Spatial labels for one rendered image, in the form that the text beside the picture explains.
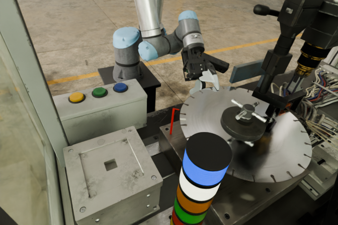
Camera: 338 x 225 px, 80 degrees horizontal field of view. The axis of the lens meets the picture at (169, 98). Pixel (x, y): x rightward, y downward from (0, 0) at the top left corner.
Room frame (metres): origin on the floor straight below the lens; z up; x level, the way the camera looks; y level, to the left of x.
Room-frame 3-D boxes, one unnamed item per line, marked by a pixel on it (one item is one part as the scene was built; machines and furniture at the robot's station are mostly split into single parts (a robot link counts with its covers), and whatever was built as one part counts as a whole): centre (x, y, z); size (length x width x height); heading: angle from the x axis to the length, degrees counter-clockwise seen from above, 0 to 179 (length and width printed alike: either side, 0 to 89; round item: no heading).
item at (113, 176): (0.26, 0.12, 0.82); 0.18 x 0.18 x 0.15; 32
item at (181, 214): (0.13, -0.04, 1.05); 0.05 x 0.04 x 0.03; 32
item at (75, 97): (0.48, 0.29, 0.90); 0.04 x 0.04 x 0.02
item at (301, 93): (0.49, -0.36, 0.95); 0.10 x 0.03 x 0.07; 122
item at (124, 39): (0.86, 0.21, 0.91); 0.13 x 0.12 x 0.14; 137
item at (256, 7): (0.45, -0.20, 1.21); 0.08 x 0.06 x 0.03; 122
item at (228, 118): (0.39, -0.20, 0.96); 0.11 x 0.11 x 0.03
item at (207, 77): (0.56, -0.12, 0.96); 0.09 x 0.06 x 0.03; 17
